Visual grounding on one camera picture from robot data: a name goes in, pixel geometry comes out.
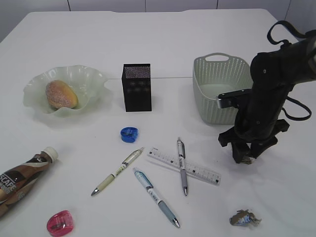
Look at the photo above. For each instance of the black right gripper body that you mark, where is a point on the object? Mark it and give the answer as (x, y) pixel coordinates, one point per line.
(258, 111)

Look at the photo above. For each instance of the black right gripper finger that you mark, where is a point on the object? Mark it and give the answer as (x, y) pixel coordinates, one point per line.
(256, 149)
(239, 149)

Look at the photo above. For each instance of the paper ball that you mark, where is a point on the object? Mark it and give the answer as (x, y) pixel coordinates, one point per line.
(248, 160)
(243, 218)

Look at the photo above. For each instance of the sugared orange bread bun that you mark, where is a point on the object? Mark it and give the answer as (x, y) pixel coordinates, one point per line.
(60, 95)

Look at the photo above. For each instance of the brown Nescafe coffee bottle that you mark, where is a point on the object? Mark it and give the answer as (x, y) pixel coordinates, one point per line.
(17, 182)

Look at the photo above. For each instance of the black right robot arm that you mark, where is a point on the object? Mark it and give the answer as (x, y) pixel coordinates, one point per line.
(274, 75)

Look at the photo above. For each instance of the grey retractable pen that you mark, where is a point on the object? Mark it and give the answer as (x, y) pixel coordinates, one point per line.
(181, 158)

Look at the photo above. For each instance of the green plastic woven basket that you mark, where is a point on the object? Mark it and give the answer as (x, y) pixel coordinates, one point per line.
(214, 74)

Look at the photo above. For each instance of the blue retractable pen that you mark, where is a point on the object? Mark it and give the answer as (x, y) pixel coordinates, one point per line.
(148, 186)

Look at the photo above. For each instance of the beige retractable pen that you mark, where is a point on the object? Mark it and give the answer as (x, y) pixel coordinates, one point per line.
(111, 177)

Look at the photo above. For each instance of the blue pencil sharpener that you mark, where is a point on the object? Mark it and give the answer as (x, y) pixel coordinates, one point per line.
(129, 134)

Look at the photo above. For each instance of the black mesh pen holder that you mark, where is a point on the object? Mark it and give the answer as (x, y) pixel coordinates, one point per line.
(136, 83)

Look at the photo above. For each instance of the green wavy glass plate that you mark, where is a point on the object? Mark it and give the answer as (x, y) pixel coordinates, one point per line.
(86, 82)

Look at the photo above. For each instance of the pink pencil sharpener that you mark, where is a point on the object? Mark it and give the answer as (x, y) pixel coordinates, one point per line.
(60, 224)

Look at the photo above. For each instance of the clear plastic ruler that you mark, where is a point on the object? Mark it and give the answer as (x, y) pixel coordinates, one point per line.
(192, 169)

